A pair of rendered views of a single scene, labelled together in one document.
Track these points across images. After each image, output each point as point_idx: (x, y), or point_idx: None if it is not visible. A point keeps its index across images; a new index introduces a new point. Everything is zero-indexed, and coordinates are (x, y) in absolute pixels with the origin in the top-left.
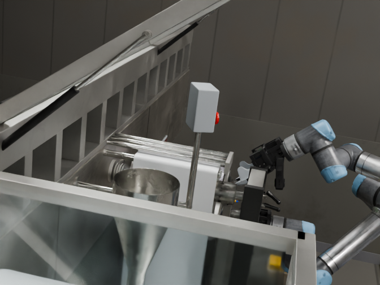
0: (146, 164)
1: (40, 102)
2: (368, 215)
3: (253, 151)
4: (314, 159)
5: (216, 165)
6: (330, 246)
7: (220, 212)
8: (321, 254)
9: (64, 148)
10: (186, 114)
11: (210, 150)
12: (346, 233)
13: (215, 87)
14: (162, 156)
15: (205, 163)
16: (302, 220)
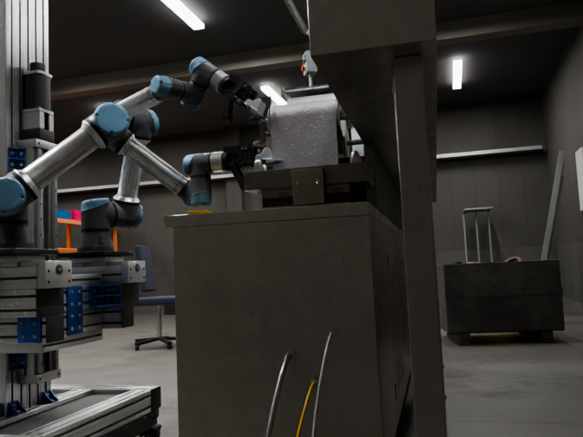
0: None
1: None
2: (140, 142)
3: (250, 88)
4: (206, 91)
5: (294, 97)
6: (175, 172)
7: (271, 154)
8: (186, 178)
9: None
10: (317, 67)
11: (297, 87)
12: (160, 159)
13: (304, 54)
14: (330, 93)
15: (301, 95)
16: (196, 153)
